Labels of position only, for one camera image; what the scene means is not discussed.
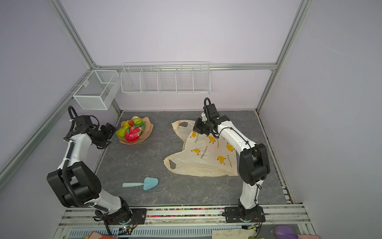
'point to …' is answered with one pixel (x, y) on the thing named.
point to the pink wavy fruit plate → (146, 133)
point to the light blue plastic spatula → (148, 182)
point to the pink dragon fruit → (133, 133)
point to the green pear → (121, 131)
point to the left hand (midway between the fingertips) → (117, 133)
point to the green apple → (137, 120)
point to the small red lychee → (131, 122)
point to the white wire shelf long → (169, 77)
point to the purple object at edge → (284, 232)
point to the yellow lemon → (126, 123)
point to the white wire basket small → (98, 91)
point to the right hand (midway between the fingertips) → (192, 129)
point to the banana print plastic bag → (202, 155)
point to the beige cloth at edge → (241, 233)
